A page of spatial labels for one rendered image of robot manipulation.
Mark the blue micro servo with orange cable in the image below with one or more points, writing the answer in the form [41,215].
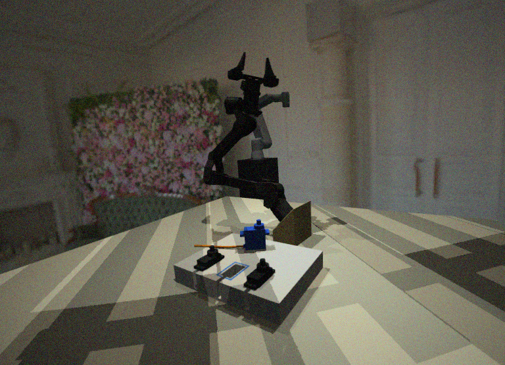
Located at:
[255,238]

